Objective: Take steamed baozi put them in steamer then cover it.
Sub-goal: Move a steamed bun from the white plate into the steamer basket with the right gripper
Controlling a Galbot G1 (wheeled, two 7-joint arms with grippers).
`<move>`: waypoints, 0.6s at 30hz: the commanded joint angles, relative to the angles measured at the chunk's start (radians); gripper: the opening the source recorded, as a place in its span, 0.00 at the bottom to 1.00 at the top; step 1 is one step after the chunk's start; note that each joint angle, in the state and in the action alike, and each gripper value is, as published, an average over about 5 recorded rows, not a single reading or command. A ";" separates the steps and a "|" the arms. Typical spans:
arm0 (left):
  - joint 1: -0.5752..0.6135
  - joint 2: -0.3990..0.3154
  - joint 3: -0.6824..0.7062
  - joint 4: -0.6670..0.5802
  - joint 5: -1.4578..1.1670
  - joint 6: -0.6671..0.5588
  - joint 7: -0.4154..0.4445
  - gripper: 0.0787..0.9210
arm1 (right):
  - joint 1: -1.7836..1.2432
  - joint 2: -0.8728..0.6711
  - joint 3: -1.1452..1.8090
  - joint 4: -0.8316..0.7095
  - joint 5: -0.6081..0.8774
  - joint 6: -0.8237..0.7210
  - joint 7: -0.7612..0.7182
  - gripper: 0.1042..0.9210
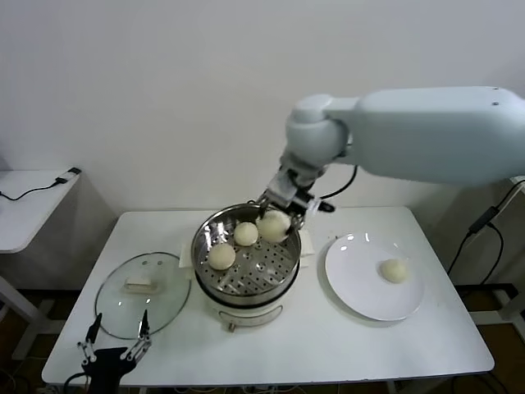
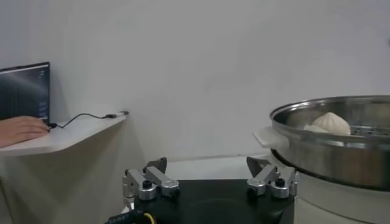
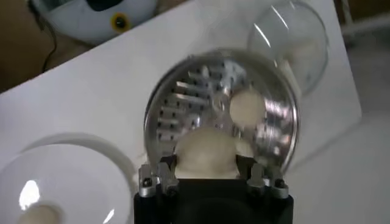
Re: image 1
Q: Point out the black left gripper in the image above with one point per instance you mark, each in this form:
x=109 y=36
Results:
x=108 y=365

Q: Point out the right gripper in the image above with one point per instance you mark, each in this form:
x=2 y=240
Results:
x=287 y=191

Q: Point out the white steamed baozi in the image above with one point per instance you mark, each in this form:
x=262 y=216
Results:
x=272 y=225
x=246 y=235
x=221 y=256
x=394 y=271

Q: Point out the glass pot lid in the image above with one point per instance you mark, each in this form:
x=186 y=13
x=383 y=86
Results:
x=164 y=287

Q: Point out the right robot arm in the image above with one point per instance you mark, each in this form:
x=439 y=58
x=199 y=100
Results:
x=410 y=131

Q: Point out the stainless steel steamer basket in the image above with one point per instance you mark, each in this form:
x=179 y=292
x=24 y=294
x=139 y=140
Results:
x=266 y=267

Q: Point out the white round plate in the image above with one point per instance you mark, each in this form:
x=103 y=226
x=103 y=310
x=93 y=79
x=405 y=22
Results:
x=361 y=283

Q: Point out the white side table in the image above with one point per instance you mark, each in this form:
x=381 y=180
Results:
x=24 y=213

